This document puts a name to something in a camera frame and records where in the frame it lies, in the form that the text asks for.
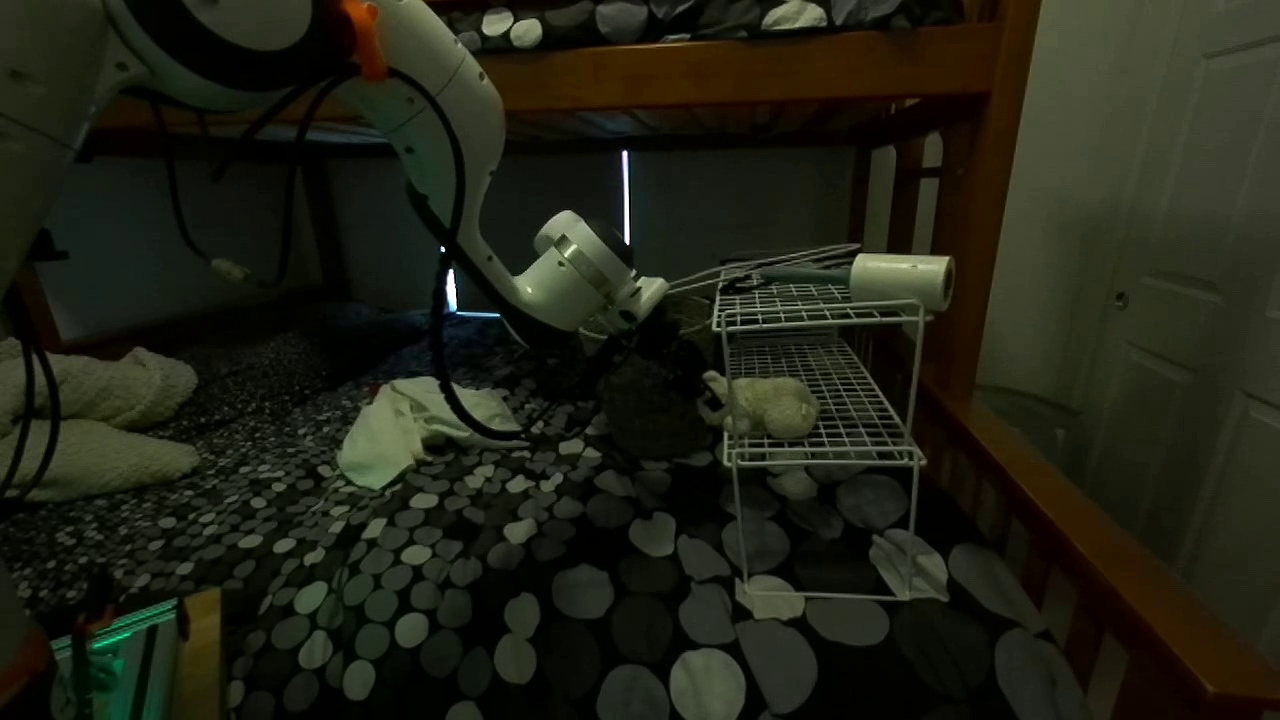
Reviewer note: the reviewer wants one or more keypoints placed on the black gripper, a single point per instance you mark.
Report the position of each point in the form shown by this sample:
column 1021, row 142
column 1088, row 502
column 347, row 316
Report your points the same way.
column 664, row 335

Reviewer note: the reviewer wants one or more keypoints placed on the white cup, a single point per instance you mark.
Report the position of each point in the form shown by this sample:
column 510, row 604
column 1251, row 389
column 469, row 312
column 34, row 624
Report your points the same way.
column 774, row 404

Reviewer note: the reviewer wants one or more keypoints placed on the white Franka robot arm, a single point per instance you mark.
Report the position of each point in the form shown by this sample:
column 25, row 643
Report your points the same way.
column 574, row 272

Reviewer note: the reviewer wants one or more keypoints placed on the white lint roller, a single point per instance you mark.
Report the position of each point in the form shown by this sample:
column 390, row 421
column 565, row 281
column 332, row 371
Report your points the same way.
column 902, row 281

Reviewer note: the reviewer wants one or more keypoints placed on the black polka dot duvet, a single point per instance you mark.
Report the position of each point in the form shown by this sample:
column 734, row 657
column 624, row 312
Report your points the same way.
column 533, row 586

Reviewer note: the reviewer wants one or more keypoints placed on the white crumpled cloth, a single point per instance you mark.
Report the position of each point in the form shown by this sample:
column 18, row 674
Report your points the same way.
column 392, row 433

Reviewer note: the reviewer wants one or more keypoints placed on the polka dot bunk mattress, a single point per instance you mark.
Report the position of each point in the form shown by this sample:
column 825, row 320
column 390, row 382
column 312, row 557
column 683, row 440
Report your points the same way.
column 603, row 16

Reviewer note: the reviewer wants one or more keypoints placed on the white panel door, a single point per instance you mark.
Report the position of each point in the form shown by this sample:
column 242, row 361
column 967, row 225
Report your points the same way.
column 1173, row 265

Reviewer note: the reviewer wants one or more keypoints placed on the white pillow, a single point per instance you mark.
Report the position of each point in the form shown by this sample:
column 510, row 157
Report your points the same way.
column 93, row 460
column 123, row 387

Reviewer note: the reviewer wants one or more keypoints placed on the green lit box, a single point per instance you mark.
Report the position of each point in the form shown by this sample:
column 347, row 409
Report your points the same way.
column 114, row 654

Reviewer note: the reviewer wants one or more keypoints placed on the wooden bunk bed frame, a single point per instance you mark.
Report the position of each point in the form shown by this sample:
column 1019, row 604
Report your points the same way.
column 745, row 65

